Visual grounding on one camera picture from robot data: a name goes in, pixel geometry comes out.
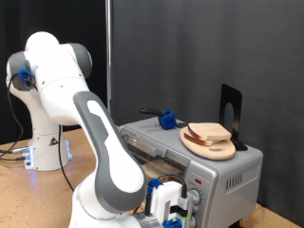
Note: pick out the round wooden cutting board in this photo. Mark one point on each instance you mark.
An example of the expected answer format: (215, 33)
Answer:
(218, 153)

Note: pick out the black metal bookend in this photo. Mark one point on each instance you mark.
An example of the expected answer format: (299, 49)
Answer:
(232, 95)

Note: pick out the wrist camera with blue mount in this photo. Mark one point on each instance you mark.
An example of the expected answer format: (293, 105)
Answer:
(172, 223)

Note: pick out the spatula with blue grip block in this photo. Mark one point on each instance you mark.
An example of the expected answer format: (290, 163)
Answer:
(167, 120)

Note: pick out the silver toaster oven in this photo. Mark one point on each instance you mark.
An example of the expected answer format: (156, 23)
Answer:
(221, 177)

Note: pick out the red oven indicator light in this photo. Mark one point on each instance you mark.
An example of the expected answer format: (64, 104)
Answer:
(198, 181)

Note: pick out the vertical metal pole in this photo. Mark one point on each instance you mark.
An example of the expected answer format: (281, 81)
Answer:
(109, 47)

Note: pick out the silver oven knob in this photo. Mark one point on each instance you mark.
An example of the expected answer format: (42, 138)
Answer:
(195, 196)

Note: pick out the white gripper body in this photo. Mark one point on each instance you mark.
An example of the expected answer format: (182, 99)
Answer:
(166, 193)

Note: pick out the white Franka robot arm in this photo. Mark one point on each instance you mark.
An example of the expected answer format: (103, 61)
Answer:
(104, 152)

